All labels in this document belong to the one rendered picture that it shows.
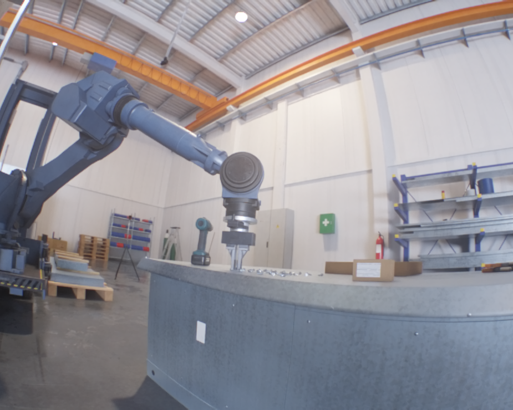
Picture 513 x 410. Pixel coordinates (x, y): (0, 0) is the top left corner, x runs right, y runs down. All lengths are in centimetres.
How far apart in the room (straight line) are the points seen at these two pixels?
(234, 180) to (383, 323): 70
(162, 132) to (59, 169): 94
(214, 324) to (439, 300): 71
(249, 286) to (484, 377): 66
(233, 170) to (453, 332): 88
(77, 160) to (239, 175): 118
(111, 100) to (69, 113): 25
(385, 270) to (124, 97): 141
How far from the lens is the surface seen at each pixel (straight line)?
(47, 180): 197
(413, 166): 572
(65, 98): 163
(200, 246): 127
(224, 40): 976
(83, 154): 180
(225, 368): 95
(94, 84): 165
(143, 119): 134
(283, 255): 625
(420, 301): 56
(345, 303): 58
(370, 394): 70
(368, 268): 75
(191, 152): 115
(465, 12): 762
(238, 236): 101
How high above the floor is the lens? 70
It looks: 12 degrees up
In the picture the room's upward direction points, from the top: 4 degrees clockwise
